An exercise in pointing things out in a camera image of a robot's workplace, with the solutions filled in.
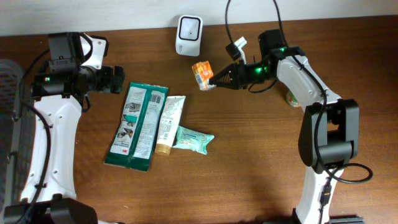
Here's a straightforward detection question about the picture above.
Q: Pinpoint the small orange white box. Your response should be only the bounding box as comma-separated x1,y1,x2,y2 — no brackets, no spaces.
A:
192,61,216,91

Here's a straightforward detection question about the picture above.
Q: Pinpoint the green lid glass jar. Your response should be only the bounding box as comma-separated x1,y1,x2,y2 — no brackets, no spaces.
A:
285,90,300,108

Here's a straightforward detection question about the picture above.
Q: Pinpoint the green white 3M pouch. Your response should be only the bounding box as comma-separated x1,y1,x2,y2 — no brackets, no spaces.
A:
104,82,169,172

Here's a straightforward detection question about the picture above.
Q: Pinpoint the white Pantene conditioner tube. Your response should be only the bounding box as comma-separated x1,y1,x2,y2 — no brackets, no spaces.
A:
155,96,186,156

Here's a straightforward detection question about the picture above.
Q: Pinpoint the teal wet wipes pack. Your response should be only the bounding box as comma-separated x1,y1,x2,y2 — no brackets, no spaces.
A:
173,126,215,155

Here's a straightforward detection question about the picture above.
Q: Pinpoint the right black and white arm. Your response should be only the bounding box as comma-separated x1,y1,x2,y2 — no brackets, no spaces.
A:
210,29,364,223

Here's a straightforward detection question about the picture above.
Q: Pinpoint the left black and white arm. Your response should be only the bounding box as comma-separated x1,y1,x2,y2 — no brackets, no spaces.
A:
3,32,125,223

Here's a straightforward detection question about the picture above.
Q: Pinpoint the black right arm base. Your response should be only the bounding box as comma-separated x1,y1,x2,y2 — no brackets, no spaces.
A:
264,214,365,224

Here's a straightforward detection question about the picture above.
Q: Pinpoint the white barcode scanner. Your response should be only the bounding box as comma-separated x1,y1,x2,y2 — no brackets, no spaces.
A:
175,15,203,57

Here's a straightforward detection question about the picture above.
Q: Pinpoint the grey plastic mesh basket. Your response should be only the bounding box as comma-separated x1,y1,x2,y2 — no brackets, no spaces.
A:
1,59,35,216

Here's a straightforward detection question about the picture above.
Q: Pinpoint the left black cable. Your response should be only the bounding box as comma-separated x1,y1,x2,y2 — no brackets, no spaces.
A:
12,49,52,224

